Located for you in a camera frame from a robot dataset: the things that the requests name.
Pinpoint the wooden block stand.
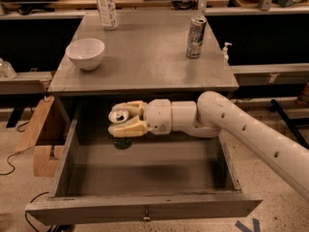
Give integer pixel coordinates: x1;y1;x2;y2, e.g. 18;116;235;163
14;96;67;177

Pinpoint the white pump dispenser bottle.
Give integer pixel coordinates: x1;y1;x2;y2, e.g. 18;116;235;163
222;43;232;62

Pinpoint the green soda can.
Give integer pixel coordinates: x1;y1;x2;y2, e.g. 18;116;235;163
107;107;134;151

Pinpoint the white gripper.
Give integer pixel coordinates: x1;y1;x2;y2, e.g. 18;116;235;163
108;100;172;138

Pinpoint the blue tape marker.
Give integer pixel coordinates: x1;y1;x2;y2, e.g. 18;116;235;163
234;217;261;232

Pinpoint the small metal drawer knob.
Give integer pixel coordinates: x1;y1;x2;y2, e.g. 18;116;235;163
142;210;152;222

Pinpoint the clear plastic water bottle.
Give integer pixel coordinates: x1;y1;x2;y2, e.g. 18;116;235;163
97;0;118;30

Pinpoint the grey cabinet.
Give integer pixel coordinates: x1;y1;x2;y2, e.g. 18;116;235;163
47;11;239;128

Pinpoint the silver tall energy can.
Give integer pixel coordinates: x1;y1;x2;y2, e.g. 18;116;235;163
186;15;207;59

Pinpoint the white ceramic bowl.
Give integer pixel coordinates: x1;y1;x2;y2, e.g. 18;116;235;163
66;38;105;71

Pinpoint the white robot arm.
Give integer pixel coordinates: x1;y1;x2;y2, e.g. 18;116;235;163
108;91;309;200

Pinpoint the black floor cable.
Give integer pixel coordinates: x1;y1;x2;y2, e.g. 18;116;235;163
0;121;35;177

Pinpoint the grey open top drawer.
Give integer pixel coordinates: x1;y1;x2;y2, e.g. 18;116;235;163
26;99;262;225

